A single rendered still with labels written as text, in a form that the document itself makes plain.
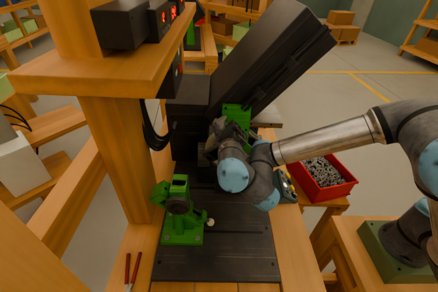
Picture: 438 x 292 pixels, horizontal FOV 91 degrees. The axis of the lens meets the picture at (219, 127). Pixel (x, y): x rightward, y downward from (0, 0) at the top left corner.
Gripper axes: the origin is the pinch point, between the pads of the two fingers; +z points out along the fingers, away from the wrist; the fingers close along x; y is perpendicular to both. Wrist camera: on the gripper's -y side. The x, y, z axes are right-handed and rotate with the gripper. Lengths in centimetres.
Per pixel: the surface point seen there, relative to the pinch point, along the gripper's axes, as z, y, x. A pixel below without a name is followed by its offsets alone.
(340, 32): 556, 272, -183
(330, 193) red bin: 5, 13, -60
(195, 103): 8.5, -3.1, 13.9
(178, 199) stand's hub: -27.7, -17.1, 1.7
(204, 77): 32.4, 3.2, 16.8
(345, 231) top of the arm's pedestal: -12, 9, -64
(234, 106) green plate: 2.7, 8.8, 3.3
